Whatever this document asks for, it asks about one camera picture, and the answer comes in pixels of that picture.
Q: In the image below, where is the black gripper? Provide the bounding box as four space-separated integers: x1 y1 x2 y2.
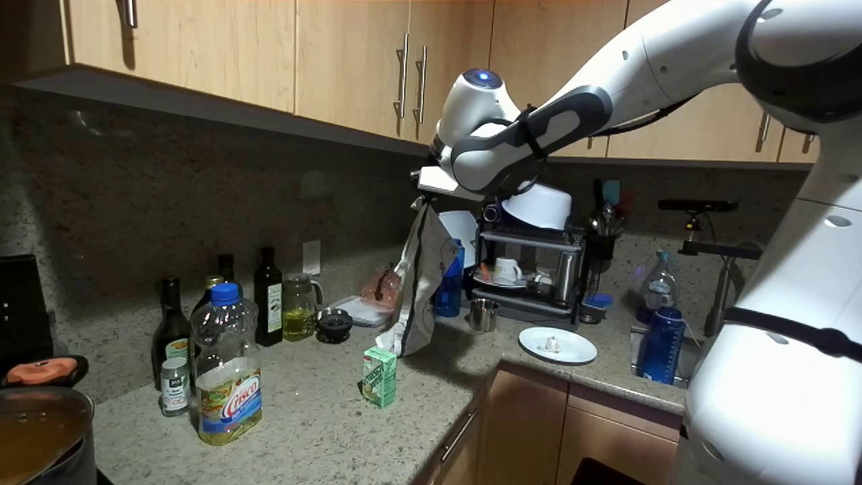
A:
407 158 459 217

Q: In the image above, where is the white towel with dark stripe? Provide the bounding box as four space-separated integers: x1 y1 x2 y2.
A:
374 200 460 359

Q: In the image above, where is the small green carton box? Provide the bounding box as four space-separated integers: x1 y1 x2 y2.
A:
359 345 401 410

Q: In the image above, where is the white pitcher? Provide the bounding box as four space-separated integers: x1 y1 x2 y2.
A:
438 208 483 269

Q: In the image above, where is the blue water bottle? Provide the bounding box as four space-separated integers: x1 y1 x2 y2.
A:
432 239 469 321

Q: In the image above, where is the pink food package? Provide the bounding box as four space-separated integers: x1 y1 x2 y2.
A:
359 262 405 308

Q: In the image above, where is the white mug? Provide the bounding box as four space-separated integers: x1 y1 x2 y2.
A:
488 256 527 290

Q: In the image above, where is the white bowl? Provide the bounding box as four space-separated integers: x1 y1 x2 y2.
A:
498 181 577 232

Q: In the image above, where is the small metal cup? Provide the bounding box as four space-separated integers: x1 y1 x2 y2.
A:
465 295 500 333

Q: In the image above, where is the white flat tray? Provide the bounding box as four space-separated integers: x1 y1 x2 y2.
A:
332 294 397 329

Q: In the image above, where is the black dish rack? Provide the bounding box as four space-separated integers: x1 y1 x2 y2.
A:
465 211 597 329

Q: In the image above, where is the small black bowl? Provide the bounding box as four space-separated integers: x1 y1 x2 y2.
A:
314 305 355 345

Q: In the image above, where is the glass jar yellow liquid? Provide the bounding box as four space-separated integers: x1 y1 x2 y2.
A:
283 273 324 343

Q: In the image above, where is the dark utensil holder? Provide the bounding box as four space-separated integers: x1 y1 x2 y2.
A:
581 174 627 300

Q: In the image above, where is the dark olive oil bottle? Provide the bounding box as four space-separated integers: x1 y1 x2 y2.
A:
254 244 289 347

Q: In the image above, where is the white round plate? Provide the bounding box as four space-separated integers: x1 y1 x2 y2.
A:
517 322 600 366

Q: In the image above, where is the small blue cup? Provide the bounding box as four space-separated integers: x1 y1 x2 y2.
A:
577 290 620 329

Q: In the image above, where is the large oil bottle blue cap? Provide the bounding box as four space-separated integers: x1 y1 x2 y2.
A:
188 279 266 450

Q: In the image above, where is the blue soap container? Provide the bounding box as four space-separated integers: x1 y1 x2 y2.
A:
634 305 689 387

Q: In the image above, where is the dark wine bottle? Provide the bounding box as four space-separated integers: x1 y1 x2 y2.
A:
147 275 193 391

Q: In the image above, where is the small jar white lid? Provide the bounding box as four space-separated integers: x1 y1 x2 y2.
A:
160 353 193 414

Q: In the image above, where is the metal sink faucet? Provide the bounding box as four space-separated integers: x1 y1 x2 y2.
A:
702 256 748 340

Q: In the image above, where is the black kitchen appliance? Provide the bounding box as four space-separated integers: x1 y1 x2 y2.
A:
0 254 57 380

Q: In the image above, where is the metal cooking pot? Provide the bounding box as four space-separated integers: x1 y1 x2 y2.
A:
0 384 99 485

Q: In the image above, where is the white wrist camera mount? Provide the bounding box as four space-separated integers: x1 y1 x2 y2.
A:
414 163 488 205

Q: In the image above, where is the white wall outlet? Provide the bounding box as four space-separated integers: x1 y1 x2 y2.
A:
302 238 324 277

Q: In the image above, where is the dark lower cabinet handle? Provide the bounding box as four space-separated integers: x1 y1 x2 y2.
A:
436 403 484 465

